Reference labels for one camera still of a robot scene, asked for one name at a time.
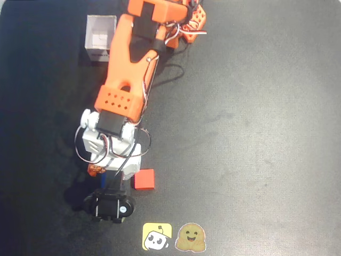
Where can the black gripper camera with mount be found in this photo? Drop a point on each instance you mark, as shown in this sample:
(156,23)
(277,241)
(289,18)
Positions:
(106,208)

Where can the orange and white robot arm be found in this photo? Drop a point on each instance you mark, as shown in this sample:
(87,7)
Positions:
(122,64)

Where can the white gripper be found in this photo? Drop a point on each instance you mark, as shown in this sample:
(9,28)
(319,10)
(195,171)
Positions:
(127,170)

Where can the yellow robot sticker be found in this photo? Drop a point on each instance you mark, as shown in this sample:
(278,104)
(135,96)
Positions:
(157,236)

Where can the white cardboard box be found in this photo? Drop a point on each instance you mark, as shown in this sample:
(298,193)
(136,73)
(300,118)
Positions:
(100,29)

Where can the red cube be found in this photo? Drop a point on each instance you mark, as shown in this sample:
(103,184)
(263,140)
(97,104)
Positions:
(144,180)

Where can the black desk mat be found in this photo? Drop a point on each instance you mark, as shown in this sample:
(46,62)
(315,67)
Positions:
(253,133)

